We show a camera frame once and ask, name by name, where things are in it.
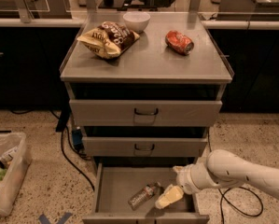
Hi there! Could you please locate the blue power adapter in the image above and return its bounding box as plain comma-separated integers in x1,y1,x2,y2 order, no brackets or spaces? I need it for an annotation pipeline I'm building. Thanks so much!
71,128,83,150

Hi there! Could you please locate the clear plastic bin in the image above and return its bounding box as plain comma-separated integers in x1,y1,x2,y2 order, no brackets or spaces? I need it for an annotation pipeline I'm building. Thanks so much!
0,133,32,217

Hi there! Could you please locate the middle grey drawer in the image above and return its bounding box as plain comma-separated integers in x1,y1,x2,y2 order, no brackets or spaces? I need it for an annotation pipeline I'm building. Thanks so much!
82,137,207,157

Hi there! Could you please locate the black floor cable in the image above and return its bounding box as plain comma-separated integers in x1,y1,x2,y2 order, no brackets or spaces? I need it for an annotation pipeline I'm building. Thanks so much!
206,131,265,224
9,108,96,192

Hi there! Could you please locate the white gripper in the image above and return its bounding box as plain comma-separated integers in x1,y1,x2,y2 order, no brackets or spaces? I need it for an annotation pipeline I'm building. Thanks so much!
155,162,218,209

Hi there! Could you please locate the black floor cable right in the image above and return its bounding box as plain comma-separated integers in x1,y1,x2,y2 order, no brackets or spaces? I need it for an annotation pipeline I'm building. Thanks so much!
206,131,265,224

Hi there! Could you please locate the crushed red soda can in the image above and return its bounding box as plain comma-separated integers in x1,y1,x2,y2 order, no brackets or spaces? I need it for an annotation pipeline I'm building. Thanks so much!
165,30,194,56

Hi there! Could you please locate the grey metal drawer cabinet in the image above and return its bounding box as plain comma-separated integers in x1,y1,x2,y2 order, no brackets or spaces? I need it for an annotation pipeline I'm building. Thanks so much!
59,10,235,224

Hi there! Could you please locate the bottom grey drawer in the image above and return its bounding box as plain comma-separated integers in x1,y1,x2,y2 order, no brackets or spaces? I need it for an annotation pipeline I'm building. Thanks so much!
83,163,209,224

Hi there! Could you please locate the grey drawer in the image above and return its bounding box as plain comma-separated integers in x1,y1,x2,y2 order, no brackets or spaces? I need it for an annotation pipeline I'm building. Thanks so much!
83,163,209,224
70,100,222,127
82,137,207,157

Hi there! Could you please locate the clear plastic water bottle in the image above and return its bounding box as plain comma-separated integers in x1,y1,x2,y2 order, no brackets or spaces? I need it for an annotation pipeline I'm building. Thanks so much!
128,182,160,211

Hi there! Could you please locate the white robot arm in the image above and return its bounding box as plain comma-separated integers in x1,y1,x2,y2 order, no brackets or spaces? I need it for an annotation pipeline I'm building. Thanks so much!
155,149,279,209

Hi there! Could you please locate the yellow brown chip bag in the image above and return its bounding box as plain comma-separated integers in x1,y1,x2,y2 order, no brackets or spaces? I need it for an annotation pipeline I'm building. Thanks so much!
77,21,140,60

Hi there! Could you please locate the white bowl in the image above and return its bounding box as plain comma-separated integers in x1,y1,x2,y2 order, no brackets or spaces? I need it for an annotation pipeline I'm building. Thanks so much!
123,11,150,34

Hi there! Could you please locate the top grey drawer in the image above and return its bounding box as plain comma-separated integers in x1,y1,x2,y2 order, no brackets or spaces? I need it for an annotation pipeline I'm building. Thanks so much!
70,100,222,127

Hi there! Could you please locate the black floor cable left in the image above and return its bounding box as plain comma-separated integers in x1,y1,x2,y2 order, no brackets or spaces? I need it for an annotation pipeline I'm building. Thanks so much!
9,108,96,192

